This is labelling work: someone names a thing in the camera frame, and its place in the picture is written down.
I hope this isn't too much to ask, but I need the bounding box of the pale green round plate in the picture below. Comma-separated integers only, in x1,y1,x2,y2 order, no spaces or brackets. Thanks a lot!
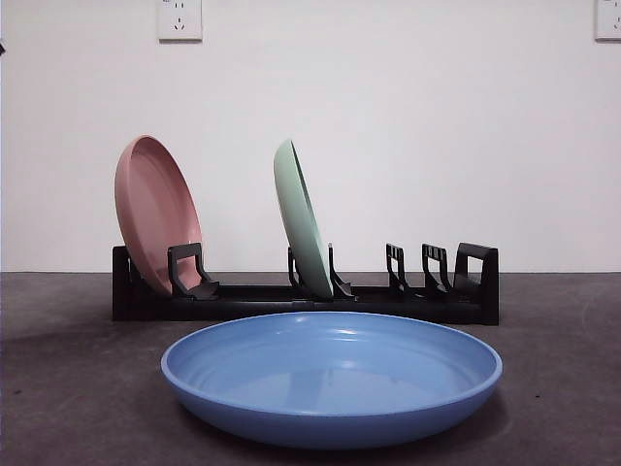
273,138,336,298

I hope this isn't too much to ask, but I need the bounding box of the pink round plate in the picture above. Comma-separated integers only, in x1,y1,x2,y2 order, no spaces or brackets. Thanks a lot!
114,134,204,297

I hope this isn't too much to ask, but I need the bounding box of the blue round plate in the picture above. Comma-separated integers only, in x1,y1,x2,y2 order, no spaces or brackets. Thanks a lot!
160,311,505,450

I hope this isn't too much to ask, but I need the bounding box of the black plastic plate rack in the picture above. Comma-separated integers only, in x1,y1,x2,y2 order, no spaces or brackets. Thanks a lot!
111,241,501,326

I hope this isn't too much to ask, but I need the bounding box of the white wall socket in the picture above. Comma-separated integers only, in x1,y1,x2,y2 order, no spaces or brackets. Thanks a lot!
158,0,204,43
594,0,621,43

